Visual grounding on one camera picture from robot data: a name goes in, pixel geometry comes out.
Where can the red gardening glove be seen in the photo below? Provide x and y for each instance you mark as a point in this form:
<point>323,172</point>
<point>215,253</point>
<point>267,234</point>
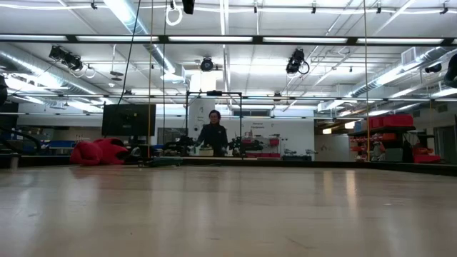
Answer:
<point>93,152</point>

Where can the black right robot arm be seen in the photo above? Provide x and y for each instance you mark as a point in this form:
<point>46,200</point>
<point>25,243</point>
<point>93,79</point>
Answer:
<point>452,76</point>

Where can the black background robot arm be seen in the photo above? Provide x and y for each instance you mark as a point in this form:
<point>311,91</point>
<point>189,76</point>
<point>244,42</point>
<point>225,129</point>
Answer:
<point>182,144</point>
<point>237,144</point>

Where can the black monitor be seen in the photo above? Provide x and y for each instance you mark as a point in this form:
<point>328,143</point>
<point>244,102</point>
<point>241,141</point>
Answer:
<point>128,119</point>

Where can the person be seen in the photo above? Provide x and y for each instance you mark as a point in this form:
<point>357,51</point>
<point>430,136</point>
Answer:
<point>213,137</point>

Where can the red storage bins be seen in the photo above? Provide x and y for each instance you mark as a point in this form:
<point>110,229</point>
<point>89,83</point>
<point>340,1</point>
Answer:
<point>391,121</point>
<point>274,142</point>

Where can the blue storage bin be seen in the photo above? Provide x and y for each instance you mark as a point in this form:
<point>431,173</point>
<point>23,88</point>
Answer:
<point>62,144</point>

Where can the black storage shelf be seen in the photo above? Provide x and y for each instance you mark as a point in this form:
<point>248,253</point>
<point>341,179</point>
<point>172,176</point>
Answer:
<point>382,129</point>

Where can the silver ventilation duct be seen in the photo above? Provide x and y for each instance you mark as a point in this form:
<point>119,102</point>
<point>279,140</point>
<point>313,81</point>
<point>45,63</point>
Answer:
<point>392,76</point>
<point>143,32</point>
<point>35,70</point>

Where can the black ceiling camera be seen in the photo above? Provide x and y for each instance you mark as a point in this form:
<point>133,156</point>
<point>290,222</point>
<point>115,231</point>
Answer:
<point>206,65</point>
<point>68,59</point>
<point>294,62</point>

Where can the black overhead frame bar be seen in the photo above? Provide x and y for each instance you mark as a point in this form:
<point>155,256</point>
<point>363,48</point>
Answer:
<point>257,39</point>

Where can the black background frame stand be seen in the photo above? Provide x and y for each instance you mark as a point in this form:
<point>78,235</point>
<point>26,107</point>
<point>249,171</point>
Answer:
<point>214,93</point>

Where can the black aluminium table frame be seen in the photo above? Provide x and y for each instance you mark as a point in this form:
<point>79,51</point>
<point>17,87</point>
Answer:
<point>321,165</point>

